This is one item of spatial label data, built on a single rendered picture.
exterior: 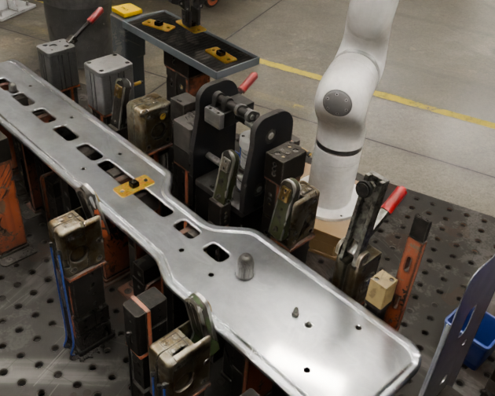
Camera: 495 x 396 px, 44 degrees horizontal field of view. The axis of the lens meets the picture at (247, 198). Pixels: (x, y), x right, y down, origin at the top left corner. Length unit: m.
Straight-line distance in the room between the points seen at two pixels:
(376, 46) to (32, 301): 0.98
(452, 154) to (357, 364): 2.61
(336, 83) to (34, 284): 0.85
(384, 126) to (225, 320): 2.72
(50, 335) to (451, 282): 0.98
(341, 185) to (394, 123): 2.15
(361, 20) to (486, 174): 2.19
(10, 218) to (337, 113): 0.82
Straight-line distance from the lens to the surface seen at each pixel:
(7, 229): 1.60
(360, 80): 1.37
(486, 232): 1.86
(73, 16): 3.93
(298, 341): 1.03
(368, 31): 1.37
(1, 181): 1.52
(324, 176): 1.56
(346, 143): 1.49
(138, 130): 1.46
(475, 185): 3.34
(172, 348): 0.95
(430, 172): 3.34
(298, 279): 1.12
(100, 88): 1.55
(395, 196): 1.13
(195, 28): 1.54
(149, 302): 1.09
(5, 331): 1.48
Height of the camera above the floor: 1.79
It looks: 38 degrees down
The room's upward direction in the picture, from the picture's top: 5 degrees clockwise
